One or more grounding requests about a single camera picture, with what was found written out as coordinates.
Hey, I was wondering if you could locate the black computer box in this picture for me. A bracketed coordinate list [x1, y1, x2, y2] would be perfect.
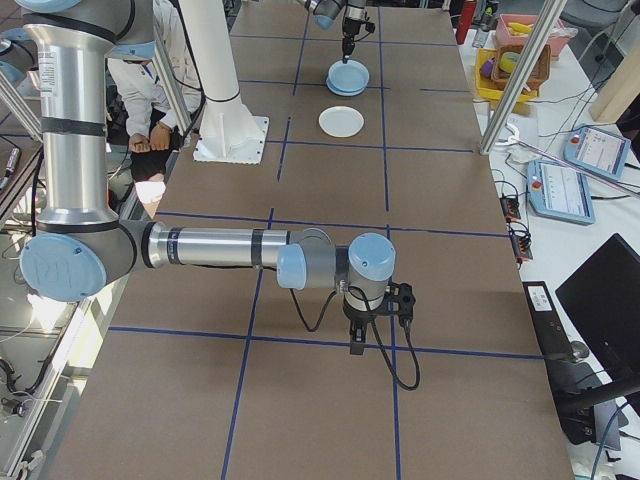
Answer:
[521, 280, 577, 363]

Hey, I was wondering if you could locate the tall aluminium post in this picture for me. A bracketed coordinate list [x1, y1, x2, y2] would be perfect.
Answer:
[478, 0, 571, 157]

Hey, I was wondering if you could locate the white round plate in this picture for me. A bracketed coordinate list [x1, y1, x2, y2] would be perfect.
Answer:
[318, 105, 365, 139]

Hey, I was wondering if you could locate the white plastic hook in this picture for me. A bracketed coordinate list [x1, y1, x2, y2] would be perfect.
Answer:
[499, 121, 524, 149]

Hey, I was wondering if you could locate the person in white jacket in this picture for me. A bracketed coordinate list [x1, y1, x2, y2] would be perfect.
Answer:
[106, 0, 206, 219]

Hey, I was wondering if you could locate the large blue teach pendant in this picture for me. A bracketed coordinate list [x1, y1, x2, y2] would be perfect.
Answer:
[526, 158, 598, 225]

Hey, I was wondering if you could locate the orange black hub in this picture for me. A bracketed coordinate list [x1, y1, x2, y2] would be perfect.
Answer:
[510, 234, 535, 265]
[500, 195, 523, 223]

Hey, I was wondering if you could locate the yellow green tape roll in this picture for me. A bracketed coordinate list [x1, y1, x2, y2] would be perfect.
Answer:
[499, 49, 524, 74]

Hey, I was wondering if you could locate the ribbed light blue plate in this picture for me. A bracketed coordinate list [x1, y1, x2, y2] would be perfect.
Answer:
[326, 60, 371, 93]

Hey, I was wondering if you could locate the light wooden board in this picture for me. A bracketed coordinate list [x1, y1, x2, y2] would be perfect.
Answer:
[591, 41, 640, 125]

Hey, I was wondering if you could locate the plain light blue plate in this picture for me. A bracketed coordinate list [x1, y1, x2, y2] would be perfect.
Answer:
[327, 78, 369, 98]

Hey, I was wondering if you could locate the slanted aluminium frame bar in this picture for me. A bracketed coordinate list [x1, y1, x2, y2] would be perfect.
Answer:
[149, 42, 201, 135]

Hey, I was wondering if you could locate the small blue teach pendant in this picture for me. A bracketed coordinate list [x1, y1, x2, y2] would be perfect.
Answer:
[563, 125, 633, 182]

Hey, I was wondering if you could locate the white pedestal with base plate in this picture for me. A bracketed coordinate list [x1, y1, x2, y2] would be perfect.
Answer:
[177, 0, 270, 165]

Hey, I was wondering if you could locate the pink plastic bin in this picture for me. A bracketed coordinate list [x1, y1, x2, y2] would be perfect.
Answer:
[494, 13, 579, 57]

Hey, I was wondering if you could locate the short looped black cable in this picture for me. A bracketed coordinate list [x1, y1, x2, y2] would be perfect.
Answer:
[289, 287, 346, 333]

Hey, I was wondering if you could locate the black monitor stand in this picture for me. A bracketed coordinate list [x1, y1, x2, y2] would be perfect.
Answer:
[552, 367, 640, 447]

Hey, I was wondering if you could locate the yellow plastic bin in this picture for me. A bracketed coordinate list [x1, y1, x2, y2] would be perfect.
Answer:
[473, 47, 542, 104]

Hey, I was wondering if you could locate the aluminium frame rail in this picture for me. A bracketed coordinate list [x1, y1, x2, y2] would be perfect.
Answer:
[0, 277, 132, 480]

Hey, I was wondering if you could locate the black computer monitor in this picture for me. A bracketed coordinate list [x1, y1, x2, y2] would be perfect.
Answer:
[554, 232, 640, 384]

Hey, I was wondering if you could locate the long black cable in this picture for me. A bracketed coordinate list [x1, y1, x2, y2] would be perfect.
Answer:
[349, 287, 422, 393]

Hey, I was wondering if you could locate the brown wicker basket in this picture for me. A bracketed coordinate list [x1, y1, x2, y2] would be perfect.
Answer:
[491, 43, 553, 93]

